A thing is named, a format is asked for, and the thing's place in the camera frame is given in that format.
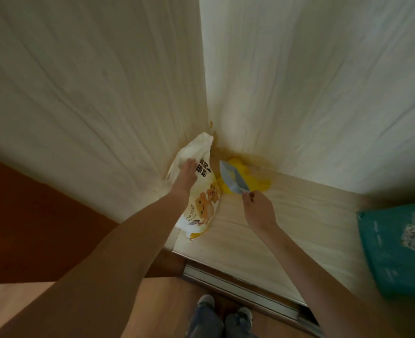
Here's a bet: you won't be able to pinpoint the person's right hand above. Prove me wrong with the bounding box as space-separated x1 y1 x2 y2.
242 190 278 236

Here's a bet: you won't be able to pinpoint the person's left hand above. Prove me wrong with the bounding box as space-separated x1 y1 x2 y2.
170 158 198 201

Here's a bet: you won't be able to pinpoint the yellow plastic bag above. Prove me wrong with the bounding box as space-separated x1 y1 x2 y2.
217 157 272 194

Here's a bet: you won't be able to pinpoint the white printed cat litter bag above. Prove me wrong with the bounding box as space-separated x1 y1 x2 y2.
165 132 222 240

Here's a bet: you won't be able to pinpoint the light blue litter scoop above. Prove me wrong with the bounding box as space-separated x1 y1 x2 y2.
218 159 250 195

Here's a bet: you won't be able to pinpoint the person's left forearm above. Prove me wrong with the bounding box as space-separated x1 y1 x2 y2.
0 192 191 338

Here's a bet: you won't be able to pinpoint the person's right forearm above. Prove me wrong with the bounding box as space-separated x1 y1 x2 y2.
260 225 402 338

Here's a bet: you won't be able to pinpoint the person's blue jeans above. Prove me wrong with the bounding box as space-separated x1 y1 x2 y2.
185 304 257 338

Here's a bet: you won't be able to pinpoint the white wooden wardrobe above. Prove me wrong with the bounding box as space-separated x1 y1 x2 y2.
0 0 415 338

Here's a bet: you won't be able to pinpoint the teal plastic package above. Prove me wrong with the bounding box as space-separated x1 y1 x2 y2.
357 202 415 300

